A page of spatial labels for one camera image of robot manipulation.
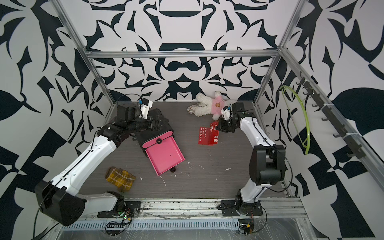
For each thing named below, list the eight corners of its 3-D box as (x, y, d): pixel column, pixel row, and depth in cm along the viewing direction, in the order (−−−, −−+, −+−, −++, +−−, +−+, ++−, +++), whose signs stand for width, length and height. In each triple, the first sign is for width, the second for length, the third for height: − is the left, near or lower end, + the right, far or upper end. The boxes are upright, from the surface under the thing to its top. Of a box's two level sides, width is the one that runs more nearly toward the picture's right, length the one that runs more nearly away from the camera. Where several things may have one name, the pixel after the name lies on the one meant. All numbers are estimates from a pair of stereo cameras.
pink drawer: (158, 177, 83) (153, 168, 72) (147, 155, 91) (141, 144, 81) (185, 161, 89) (184, 150, 78) (173, 142, 97) (170, 130, 86)
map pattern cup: (186, 113, 117) (185, 109, 113) (192, 105, 122) (192, 101, 118) (192, 115, 115) (192, 111, 111) (198, 107, 120) (198, 103, 117)
